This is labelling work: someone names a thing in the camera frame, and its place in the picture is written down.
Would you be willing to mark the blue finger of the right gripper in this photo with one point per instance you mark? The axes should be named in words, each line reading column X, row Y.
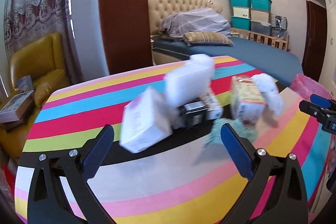
column 312, row 110
column 322, row 102

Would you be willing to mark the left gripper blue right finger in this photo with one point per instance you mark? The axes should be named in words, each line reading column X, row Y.
column 240, row 150

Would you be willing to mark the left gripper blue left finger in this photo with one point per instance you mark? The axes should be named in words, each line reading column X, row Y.
column 95, row 150

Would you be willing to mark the white paper ball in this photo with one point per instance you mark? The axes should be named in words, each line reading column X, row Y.
column 270, row 92

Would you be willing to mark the yellow medicine box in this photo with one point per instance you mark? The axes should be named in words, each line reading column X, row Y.
column 247, row 103

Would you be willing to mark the black and white small box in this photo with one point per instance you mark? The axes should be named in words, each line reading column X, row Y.
column 198, row 111

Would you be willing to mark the white pink carton box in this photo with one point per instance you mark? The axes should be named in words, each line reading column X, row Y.
column 144, row 122

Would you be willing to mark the large white foam block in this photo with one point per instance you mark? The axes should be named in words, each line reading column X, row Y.
column 187, row 83

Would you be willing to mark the small white foam cube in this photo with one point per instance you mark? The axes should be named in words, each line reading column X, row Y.
column 204, row 60

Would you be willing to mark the pink-lined trash bin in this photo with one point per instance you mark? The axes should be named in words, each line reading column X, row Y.
column 305, row 87

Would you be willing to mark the person's right hand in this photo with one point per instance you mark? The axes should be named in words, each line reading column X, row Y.
column 332, row 156

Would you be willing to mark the dark wood room door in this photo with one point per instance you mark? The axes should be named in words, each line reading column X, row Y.
column 316, row 37

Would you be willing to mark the rainbow striped tablecloth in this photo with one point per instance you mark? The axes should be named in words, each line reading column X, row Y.
column 179, row 180

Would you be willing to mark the blue bed mattress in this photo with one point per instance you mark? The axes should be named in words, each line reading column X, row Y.
column 279, row 64

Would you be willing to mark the box on armchair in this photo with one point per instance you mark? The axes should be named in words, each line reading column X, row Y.
column 16, row 107

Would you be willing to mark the houndstooth bag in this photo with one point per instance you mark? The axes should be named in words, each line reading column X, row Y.
column 279, row 21

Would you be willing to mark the grey clear storage bin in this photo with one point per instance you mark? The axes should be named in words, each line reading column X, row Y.
column 261, row 28

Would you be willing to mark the picture card on armchair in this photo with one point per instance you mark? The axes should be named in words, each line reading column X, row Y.
column 25, row 84

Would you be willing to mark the beige storage bin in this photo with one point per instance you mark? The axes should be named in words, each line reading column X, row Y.
column 261, row 16

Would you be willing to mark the yellow leather armchair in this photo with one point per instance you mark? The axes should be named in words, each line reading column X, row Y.
column 42, row 60

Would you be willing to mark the teal storage bin top right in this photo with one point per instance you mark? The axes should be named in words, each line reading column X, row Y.
column 261, row 5

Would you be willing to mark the teal storage bin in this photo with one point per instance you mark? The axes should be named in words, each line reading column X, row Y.
column 240, row 3
column 241, row 23
column 261, row 5

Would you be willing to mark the teal storage bin lower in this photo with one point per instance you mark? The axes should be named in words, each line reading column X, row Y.
column 241, row 23

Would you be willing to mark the white storage bin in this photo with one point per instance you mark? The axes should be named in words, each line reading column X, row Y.
column 243, row 12

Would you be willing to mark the striped gold pillow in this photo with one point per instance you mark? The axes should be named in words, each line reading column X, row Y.
column 207, row 38

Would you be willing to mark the teal storage bin top left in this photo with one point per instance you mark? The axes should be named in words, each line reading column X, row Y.
column 240, row 3

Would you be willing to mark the grey striped duvet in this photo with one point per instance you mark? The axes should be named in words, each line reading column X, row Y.
column 196, row 20

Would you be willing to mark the lace patterned curtain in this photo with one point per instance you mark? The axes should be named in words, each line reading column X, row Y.
column 28, row 20

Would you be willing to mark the beige tufted headboard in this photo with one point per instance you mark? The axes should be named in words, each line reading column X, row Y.
column 160, row 9

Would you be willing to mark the dark wood door panel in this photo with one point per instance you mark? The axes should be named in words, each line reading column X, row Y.
column 126, row 34

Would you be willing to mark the wooden crib rail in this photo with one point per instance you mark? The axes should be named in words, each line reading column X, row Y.
column 272, row 41

